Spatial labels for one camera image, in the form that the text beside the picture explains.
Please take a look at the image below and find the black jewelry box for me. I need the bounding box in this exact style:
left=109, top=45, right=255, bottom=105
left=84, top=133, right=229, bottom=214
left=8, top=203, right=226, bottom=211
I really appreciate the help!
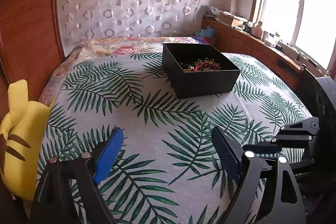
left=162, top=43, right=240, bottom=99

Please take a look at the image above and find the tangled jewelry pile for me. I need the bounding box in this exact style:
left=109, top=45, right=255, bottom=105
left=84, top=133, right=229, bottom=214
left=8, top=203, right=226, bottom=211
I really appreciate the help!
left=179, top=58, right=221, bottom=72

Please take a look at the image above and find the palm leaf print bedsheet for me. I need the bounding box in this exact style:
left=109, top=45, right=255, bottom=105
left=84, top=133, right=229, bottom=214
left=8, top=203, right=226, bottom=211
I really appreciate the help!
left=38, top=52, right=310, bottom=223

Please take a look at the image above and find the yellow plush toy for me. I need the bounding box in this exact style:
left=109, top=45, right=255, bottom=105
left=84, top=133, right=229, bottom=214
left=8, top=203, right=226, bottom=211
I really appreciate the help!
left=1, top=80, right=51, bottom=201

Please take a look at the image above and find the floral quilt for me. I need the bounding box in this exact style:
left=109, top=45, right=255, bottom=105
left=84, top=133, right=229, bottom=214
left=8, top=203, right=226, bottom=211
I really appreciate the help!
left=38, top=37, right=209, bottom=107

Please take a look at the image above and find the wooden sideboard cabinet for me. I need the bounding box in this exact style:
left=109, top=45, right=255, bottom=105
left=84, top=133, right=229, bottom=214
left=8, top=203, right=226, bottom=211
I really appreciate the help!
left=201, top=17, right=323, bottom=90

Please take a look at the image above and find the pink bottle on sideboard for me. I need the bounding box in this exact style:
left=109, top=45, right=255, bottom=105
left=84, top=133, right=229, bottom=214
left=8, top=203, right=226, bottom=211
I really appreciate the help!
left=252, top=21, right=264, bottom=39

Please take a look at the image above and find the blue tissue box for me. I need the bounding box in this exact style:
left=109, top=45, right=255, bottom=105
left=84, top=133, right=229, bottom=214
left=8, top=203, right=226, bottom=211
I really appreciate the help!
left=195, top=27, right=216, bottom=38

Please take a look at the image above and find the brown wooden wardrobe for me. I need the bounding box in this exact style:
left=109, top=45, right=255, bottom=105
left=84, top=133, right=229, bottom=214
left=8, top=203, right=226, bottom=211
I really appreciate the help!
left=1, top=0, right=64, bottom=116

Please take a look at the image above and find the cardboard box on sideboard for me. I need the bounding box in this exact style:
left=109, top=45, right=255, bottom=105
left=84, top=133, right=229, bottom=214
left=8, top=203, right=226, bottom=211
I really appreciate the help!
left=218, top=11, right=248, bottom=27

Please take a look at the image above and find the window with white frame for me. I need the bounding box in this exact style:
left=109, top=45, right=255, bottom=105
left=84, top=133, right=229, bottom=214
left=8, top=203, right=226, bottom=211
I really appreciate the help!
left=249, top=0, right=335, bottom=75

